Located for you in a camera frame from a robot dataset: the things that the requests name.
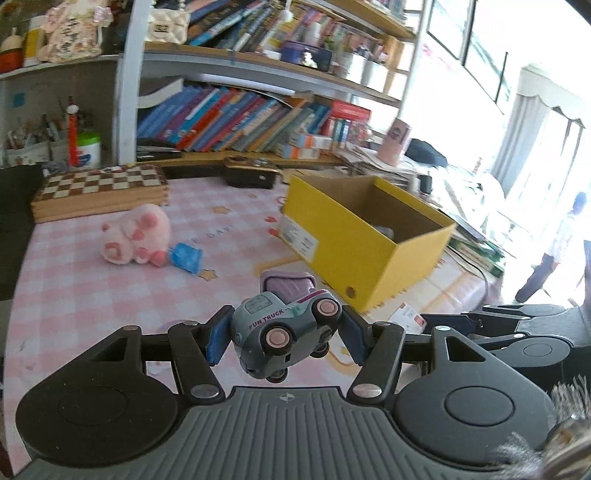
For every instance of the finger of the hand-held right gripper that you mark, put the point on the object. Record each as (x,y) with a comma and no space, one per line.
(505,342)
(485,321)

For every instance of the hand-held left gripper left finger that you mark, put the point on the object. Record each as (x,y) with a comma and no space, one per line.
(219,337)

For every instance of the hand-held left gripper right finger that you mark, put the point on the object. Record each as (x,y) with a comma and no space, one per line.
(353,334)

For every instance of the grey toy truck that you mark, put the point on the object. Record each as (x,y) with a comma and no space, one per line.
(258,325)

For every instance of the yellow cardboard box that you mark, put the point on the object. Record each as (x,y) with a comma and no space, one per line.
(341,249)

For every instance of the pink checked desktop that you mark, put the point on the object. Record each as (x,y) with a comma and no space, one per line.
(115,295)

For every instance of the white paper card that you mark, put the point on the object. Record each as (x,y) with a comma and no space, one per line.
(406,316)

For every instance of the grey furry cloth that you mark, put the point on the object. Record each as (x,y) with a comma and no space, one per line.
(568,401)

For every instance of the pile of books and papers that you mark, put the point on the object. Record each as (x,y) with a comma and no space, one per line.
(480,249)

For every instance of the blue packet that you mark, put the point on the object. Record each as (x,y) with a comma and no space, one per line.
(187,258)

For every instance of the pink plush pig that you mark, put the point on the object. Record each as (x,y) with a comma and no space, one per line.
(138,230)

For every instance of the black power adapter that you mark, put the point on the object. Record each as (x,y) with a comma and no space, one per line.
(425,182)

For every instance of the dark brown case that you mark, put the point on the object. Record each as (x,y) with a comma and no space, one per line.
(249,174)

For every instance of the stack of papers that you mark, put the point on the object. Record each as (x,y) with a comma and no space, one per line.
(374,161)

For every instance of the dark cloth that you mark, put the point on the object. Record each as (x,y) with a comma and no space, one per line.
(427,152)

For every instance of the wooden chessboard box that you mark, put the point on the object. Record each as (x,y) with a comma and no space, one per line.
(101,189)

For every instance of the orange white small boxes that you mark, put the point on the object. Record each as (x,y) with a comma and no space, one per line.
(302,145)

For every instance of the pink cup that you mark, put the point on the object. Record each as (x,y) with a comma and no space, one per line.
(395,143)

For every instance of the white curtain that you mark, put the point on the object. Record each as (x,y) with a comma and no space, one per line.
(531,120)

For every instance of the row of colourful books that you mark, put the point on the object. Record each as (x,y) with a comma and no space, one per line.
(258,23)
(221,120)

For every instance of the red box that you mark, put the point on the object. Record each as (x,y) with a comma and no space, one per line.
(351,110)

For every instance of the white tub green lid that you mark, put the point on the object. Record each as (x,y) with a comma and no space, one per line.
(88,152)

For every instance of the black chair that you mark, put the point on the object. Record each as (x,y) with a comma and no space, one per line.
(18,221)

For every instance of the red glue bottle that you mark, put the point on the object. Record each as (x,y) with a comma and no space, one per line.
(72,134)

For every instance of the white bookshelf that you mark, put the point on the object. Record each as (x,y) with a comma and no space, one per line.
(127,92)

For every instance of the white storage box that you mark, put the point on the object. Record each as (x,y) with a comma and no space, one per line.
(369,71)

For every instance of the pen holder with pens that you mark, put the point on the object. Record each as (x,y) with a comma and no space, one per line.
(32,147)

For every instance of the dark glossy box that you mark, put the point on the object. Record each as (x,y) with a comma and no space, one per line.
(304,55)

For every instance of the white quilted handbag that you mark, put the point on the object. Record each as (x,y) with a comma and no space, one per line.
(168,25)

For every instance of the yellow cup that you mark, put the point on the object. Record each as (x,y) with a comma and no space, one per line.
(33,44)

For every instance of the black framed wall picture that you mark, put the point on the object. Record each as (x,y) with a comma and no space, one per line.
(485,50)

